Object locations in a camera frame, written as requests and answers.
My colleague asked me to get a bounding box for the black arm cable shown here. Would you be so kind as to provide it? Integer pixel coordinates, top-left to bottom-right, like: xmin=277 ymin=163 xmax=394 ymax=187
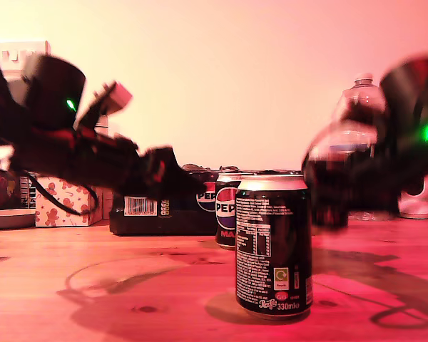
xmin=28 ymin=174 xmax=100 ymax=217

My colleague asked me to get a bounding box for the grey plate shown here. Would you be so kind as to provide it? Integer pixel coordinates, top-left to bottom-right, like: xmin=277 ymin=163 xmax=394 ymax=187
xmin=0 ymin=209 xmax=37 ymax=230

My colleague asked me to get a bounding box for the white torn carton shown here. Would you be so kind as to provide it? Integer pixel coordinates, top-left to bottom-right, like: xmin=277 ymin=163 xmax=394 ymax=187
xmin=102 ymin=188 xmax=116 ymax=221

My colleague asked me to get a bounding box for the gingerbread print tissue box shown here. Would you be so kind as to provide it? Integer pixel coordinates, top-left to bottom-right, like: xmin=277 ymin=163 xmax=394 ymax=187
xmin=34 ymin=177 xmax=104 ymax=228

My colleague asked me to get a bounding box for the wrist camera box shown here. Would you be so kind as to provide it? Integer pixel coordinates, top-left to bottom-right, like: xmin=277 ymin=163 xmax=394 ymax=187
xmin=92 ymin=81 xmax=134 ymax=115

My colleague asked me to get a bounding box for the white insulated bottle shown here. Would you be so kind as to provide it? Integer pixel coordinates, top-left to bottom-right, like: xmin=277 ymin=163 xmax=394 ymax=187
xmin=92 ymin=114 xmax=111 ymax=138

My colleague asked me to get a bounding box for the large clear water bottle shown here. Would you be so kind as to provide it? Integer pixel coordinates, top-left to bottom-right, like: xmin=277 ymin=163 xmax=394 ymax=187
xmin=330 ymin=73 xmax=399 ymax=221

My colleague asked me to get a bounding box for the black Pepsi Max multipack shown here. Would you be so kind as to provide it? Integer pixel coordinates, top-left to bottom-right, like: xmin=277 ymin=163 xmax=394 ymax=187
xmin=109 ymin=163 xmax=307 ymax=237

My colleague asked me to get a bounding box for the white wall switch plate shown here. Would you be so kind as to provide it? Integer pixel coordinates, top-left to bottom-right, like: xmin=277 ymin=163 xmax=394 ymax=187
xmin=0 ymin=40 xmax=51 ymax=78

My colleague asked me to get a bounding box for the small white round camera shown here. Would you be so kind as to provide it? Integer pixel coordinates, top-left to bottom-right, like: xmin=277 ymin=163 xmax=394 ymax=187
xmin=397 ymin=177 xmax=428 ymax=220

